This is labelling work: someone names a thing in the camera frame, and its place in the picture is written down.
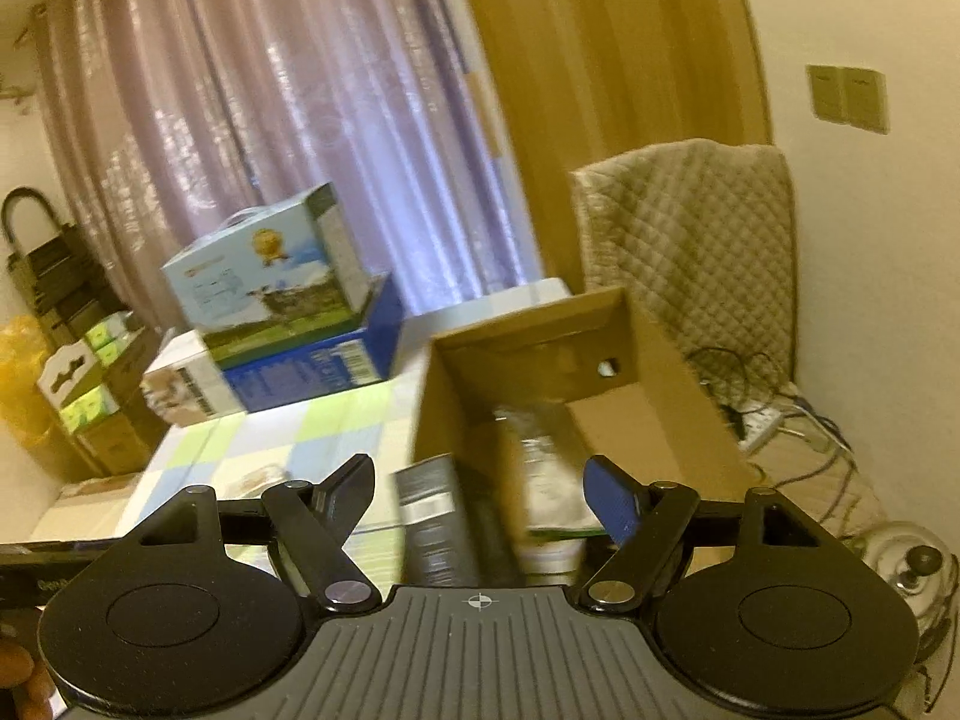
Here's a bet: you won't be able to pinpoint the black folding trolley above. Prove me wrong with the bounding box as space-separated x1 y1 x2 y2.
2 187 128 349

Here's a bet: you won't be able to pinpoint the milk carton gift box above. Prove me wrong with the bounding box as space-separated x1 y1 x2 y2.
163 184 373 367

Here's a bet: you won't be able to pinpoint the open cardboard box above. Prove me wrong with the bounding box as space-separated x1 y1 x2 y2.
410 289 757 575

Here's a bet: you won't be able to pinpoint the person's hand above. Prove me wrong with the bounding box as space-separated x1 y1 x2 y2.
0 637 55 720

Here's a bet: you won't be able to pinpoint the white power strip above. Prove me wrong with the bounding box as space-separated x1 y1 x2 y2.
739 406 782 455

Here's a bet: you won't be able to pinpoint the yellow plastic bag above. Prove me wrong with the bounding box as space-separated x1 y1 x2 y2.
0 316 89 483

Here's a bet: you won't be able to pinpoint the black rectangular box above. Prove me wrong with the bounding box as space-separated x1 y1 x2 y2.
392 454 523 589

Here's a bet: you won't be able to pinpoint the wooden door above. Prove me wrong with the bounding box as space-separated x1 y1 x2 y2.
467 0 771 293

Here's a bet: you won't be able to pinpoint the clear plastic bag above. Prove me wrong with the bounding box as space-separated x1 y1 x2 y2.
494 401 602 539

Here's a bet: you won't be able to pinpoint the white square night light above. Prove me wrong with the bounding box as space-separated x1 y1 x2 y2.
514 538 586 587

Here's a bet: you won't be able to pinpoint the white product box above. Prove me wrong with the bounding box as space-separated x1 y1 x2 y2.
140 330 244 427

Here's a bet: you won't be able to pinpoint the pink purple curtain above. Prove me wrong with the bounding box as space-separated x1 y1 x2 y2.
29 0 542 327

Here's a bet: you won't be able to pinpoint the double wall socket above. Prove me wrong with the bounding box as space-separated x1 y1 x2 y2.
805 65 890 133

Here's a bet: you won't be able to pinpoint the cardboard box with tissues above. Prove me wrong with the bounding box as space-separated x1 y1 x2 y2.
37 310 169 476

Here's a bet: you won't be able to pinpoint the checkered bed sheet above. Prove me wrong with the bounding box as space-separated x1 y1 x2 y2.
29 276 576 593

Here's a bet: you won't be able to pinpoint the blue flat carton box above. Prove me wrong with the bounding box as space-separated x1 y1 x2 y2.
223 275 405 413

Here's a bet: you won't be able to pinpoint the quilted beige chair cover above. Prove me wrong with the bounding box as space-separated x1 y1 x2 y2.
571 138 797 380

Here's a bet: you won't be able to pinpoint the round metal lid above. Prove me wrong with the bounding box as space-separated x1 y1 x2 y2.
851 520 958 635

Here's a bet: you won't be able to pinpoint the black tangled floor cables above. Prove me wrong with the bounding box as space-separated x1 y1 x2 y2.
685 346 858 467

